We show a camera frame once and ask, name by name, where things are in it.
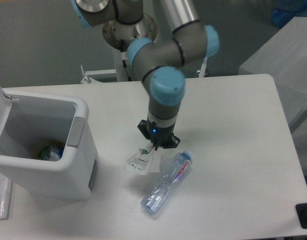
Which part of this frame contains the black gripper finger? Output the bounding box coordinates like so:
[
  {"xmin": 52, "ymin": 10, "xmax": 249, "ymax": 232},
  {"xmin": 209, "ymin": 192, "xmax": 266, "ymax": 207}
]
[
  {"xmin": 155, "ymin": 135, "xmax": 181, "ymax": 151},
  {"xmin": 137, "ymin": 119, "xmax": 153, "ymax": 143}
]

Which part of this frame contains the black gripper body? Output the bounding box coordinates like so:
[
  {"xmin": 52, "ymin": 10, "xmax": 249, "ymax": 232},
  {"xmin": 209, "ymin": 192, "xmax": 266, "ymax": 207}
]
[{"xmin": 147, "ymin": 120, "xmax": 175, "ymax": 145}]

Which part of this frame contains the white plastic package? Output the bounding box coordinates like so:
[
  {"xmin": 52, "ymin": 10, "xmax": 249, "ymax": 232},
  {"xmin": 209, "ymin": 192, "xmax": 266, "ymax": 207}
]
[{"xmin": 123, "ymin": 147, "xmax": 162, "ymax": 176}]

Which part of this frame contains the clear plastic water bottle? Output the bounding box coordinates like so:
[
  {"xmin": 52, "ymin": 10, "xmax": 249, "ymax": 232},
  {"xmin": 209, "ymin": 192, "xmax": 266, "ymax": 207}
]
[{"xmin": 140, "ymin": 150, "xmax": 193, "ymax": 216}]

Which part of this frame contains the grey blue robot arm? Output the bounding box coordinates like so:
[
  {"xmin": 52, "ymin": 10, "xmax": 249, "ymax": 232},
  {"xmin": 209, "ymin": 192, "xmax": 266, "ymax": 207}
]
[{"xmin": 71, "ymin": 0, "xmax": 220, "ymax": 149}]

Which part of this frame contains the trash inside bin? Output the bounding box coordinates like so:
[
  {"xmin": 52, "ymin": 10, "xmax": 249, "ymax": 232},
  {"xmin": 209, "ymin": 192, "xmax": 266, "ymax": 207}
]
[{"xmin": 37, "ymin": 140, "xmax": 66, "ymax": 162}]

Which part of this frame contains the white open trash can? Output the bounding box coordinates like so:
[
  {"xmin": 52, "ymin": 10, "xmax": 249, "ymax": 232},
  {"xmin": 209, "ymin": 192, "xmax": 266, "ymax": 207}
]
[{"xmin": 0, "ymin": 86, "xmax": 98, "ymax": 200}]

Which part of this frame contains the white cabinet at right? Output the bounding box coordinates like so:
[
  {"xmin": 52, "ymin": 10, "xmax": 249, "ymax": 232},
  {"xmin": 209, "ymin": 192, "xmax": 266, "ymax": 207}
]
[{"xmin": 238, "ymin": 17, "xmax": 307, "ymax": 132}]

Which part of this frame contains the black device at edge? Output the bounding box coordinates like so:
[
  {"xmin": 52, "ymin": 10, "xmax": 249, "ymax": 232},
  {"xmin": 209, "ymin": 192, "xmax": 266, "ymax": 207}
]
[{"xmin": 295, "ymin": 203, "xmax": 307, "ymax": 229}]

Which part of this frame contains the blue object top right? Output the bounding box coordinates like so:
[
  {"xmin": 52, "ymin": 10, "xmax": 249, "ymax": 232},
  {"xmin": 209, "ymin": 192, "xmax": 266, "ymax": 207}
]
[{"xmin": 270, "ymin": 0, "xmax": 307, "ymax": 29}]

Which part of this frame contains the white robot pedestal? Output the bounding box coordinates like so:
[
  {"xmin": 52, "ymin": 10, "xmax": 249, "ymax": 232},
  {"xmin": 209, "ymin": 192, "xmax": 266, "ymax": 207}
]
[{"xmin": 79, "ymin": 13, "xmax": 209, "ymax": 85}]

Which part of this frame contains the black pedestal cable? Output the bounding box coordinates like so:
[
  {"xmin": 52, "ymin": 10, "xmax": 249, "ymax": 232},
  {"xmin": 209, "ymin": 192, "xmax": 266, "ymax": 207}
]
[{"xmin": 119, "ymin": 39, "xmax": 133, "ymax": 82}]

